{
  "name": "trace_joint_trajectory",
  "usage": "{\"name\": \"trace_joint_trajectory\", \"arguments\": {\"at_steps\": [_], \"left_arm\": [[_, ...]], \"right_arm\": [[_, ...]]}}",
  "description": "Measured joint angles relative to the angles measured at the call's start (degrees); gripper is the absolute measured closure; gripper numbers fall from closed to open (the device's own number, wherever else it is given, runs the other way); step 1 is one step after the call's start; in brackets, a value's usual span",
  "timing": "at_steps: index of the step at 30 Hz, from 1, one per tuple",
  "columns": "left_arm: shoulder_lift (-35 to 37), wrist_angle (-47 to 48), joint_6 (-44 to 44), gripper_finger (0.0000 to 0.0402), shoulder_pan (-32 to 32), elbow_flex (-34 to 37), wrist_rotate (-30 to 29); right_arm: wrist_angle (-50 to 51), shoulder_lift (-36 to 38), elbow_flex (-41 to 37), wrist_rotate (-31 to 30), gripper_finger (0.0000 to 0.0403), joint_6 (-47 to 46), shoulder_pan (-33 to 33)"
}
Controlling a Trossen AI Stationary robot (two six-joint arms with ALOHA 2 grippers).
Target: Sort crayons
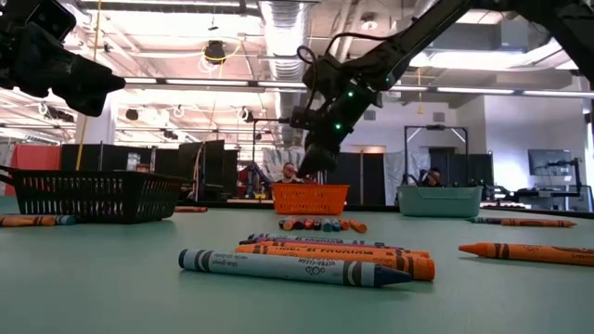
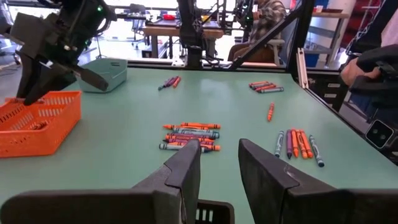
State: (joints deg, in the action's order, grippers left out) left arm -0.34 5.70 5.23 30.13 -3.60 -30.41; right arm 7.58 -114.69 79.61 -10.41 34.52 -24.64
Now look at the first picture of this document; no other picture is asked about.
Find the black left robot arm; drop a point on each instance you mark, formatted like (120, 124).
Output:
(9, 11)

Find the purple crayon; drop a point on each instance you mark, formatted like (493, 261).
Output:
(482, 220)
(317, 224)
(306, 243)
(299, 224)

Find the silver flexible ventilation duct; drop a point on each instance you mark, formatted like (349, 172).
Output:
(285, 42)

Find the white ceiling sensor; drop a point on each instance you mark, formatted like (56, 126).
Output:
(369, 24)

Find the person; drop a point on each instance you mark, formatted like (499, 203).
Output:
(431, 176)
(288, 171)

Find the red partition panel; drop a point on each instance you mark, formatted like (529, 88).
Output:
(34, 160)

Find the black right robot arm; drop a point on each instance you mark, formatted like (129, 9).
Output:
(417, 32)

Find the black ceiling dome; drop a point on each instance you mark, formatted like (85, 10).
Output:
(215, 52)

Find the orange mesh basket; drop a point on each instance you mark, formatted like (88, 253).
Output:
(308, 200)

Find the teal plastic bin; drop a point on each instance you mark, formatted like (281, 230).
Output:
(438, 203)

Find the white column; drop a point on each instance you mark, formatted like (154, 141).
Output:
(99, 132)

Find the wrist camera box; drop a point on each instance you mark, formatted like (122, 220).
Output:
(304, 121)
(51, 18)

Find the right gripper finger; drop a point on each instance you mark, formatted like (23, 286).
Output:
(320, 160)

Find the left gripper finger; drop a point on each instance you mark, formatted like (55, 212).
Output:
(90, 86)

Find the blue green crayon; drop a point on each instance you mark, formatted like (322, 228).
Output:
(278, 268)

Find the wall vent grille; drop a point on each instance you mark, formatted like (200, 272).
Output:
(369, 115)
(438, 117)

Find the grey rectangular duct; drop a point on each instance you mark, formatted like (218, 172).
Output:
(492, 37)

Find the teal table mat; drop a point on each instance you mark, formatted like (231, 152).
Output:
(93, 287)

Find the white plastic sheet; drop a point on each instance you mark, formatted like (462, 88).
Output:
(394, 169)
(278, 160)

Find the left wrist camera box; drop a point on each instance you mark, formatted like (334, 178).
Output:
(51, 18)

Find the long ceiling light strip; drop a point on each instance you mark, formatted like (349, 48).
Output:
(209, 82)

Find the dark flat monitor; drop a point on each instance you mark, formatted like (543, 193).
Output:
(547, 162)

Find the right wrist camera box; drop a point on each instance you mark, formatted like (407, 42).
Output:
(304, 121)

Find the black mesh basket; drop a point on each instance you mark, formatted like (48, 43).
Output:
(97, 199)

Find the dark panel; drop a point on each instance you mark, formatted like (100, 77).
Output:
(357, 181)
(480, 169)

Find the black partition panels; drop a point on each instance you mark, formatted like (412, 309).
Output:
(116, 158)

